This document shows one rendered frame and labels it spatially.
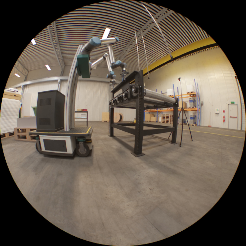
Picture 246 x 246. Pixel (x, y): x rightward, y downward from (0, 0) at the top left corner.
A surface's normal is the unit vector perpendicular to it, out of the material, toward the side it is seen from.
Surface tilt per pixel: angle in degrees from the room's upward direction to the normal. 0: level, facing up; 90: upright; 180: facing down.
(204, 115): 90
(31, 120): 90
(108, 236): 0
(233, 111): 90
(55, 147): 90
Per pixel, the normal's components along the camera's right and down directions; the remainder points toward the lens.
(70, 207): 0.02, -1.00
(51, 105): 0.31, 0.07
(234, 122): -0.91, 0.01
